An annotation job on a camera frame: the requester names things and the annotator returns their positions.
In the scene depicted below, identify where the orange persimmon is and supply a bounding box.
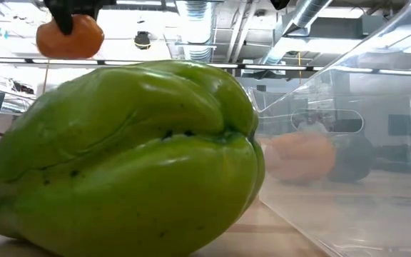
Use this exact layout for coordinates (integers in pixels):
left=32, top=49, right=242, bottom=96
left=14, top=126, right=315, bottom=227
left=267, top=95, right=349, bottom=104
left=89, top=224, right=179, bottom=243
left=262, top=131, right=337, bottom=186

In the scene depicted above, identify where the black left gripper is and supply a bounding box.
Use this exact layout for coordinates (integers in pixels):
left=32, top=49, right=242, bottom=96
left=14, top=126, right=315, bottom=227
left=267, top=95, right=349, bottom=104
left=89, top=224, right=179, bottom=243
left=43, top=0, right=118, bottom=36

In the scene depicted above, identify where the silver spiral ceiling duct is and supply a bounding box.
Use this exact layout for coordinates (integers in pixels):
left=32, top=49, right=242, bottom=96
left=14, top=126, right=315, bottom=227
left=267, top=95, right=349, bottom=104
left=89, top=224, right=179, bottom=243
left=260, top=0, right=335, bottom=67
left=174, top=0, right=216, bottom=63

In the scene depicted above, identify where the round orange fruit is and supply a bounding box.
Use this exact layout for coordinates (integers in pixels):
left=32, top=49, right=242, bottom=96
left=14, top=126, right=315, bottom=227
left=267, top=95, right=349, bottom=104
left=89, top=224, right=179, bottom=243
left=35, top=13, right=106, bottom=61

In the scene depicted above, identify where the long ceiling light rail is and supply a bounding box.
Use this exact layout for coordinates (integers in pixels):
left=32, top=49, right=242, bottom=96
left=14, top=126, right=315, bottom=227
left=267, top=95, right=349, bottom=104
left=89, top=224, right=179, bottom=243
left=0, top=56, right=411, bottom=77

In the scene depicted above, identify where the green chayote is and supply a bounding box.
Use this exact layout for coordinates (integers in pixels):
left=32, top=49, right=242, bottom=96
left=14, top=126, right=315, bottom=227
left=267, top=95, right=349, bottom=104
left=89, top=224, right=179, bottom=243
left=0, top=59, right=266, bottom=257

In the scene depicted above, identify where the grey rectangular ceiling duct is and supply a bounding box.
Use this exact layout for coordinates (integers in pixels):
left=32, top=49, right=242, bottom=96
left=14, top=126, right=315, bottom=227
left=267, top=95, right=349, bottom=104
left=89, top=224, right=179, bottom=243
left=287, top=14, right=392, bottom=42

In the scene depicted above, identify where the black ceiling fixture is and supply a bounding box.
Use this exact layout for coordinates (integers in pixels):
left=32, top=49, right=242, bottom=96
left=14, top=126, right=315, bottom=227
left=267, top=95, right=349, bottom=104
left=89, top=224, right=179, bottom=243
left=133, top=31, right=152, bottom=51

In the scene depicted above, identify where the dark purple round fruit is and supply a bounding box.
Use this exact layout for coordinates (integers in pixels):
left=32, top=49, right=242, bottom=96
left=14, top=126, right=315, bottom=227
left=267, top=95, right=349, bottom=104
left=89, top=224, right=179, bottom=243
left=326, top=134, right=375, bottom=183

